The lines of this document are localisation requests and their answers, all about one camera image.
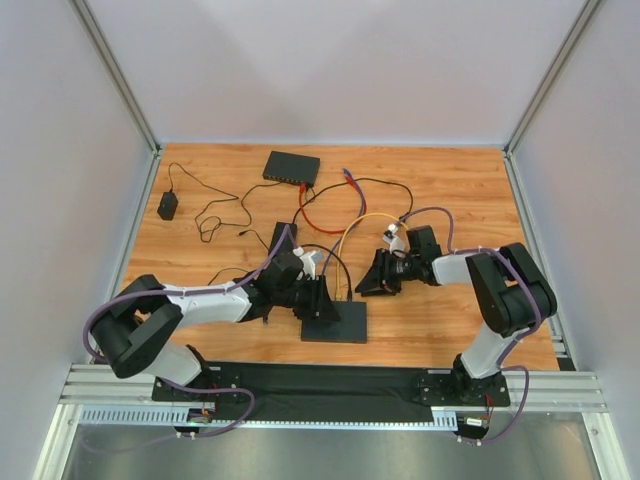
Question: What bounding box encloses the yellow ethernet cable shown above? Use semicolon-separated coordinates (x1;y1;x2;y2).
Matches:
333;213;401;300

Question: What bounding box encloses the black ethernet cable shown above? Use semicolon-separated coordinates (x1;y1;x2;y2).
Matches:
299;243;354;300

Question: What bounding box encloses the black network switch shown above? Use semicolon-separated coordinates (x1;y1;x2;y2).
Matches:
300;301;368;344
262;151;320;187

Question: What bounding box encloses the black switch power cable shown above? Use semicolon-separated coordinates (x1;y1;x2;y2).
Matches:
209;228;274;286

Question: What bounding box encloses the blue ethernet cable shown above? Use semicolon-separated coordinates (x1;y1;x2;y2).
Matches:
322;168;365;276

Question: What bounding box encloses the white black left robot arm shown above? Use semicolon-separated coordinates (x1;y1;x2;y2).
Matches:
83;248;341;387

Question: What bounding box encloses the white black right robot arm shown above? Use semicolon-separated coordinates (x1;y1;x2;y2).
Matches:
355;226;558;384

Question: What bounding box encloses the small black middle box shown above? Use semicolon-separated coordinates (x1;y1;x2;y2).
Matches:
269;221;297;253

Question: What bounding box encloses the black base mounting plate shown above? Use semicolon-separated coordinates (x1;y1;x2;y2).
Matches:
152;360;511;426

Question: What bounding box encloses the black power adapter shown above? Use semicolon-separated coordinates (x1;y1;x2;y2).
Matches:
157;190;179;221

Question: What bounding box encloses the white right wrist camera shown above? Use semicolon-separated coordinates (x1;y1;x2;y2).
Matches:
382;223;406;256

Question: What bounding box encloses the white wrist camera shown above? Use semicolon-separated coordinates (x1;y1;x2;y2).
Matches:
382;223;406;256
292;246;323;280

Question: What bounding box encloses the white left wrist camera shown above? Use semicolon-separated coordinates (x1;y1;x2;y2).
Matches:
292;246;323;280

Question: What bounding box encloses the black cable with usb plug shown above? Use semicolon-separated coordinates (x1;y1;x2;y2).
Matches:
291;177;414;221

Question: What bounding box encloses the red ethernet cable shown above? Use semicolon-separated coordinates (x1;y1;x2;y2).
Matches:
298;177;368;235

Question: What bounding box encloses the thin black adapter cable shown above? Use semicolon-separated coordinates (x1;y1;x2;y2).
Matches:
166;161;279;245

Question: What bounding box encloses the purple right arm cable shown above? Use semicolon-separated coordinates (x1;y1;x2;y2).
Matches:
397;205;544;446

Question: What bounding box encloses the aluminium front frame rail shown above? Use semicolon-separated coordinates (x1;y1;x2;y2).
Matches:
34;362;629;479

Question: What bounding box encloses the right aluminium frame post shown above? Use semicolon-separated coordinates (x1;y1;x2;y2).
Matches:
503;0;603;157

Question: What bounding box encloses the aluminium frame post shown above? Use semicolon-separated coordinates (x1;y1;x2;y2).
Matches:
503;0;603;157
68;0;162;154

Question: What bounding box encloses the left aluminium frame post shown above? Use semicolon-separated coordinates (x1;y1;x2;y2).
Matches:
68;0;162;154

